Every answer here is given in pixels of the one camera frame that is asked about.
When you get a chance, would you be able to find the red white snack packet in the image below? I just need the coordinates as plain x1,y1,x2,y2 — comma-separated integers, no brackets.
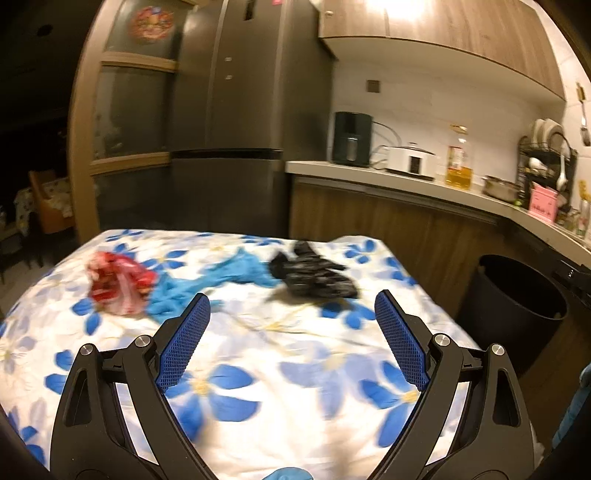
88,251,158,317

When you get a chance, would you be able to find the red round door sticker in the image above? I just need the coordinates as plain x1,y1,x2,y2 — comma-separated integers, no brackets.
134,6,175,42

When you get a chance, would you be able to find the dining table with dotted cloth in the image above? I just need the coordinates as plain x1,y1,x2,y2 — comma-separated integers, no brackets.
14,178,75,222

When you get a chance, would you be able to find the grey steel refrigerator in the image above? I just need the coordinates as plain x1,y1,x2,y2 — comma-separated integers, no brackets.
168,0,335,241

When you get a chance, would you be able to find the wooden wall cabinet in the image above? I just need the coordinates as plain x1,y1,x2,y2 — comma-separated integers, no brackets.
318,0,566,100

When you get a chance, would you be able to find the blue floral blanket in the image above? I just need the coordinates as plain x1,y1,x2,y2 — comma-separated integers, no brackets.
0,228,478,480

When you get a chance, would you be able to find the black plastic bag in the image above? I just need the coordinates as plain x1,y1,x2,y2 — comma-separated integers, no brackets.
269,240,361,301

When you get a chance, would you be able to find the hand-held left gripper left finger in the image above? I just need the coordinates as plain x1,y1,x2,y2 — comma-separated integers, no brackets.
51,292,218,480

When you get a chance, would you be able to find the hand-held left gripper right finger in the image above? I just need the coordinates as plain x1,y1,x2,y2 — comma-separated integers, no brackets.
367,290,536,480

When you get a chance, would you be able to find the blue plastic bag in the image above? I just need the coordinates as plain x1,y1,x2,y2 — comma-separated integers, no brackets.
148,247,278,324

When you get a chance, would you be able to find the cooking oil bottle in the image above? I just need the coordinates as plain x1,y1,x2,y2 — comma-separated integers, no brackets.
445,124,475,191

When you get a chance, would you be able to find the black air fryer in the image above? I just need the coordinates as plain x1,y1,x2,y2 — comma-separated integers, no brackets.
332,112,374,167

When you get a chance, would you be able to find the orange dining chair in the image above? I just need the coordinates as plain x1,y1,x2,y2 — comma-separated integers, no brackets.
28,170,77,234

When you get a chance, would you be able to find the kitchen counter cabinet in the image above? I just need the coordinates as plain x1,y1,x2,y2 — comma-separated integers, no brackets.
285,159,591,416

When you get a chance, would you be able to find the white electric cooker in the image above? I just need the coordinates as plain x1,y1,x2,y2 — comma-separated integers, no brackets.
387,143,439,176

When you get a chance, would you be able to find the appliance power cable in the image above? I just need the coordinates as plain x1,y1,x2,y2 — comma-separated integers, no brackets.
369,121,402,169

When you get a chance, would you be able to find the person's blue clothing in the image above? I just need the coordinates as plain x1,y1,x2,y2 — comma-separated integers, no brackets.
551,364,591,462

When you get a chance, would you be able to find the hanging spatula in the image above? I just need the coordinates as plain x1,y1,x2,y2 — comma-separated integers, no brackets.
577,83,591,147

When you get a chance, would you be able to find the steel bowl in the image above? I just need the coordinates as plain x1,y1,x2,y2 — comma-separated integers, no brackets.
482,175,522,201

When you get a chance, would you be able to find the black dish rack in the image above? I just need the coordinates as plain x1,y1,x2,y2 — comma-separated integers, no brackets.
517,117,578,208

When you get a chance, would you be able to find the black trash bin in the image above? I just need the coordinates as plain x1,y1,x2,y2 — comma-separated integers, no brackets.
455,254,568,377

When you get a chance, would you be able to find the pink box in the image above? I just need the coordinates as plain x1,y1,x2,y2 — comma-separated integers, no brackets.
529,182,558,224

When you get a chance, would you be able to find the wooden framed glass door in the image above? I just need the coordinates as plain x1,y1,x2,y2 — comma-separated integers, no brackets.
67,0,190,245

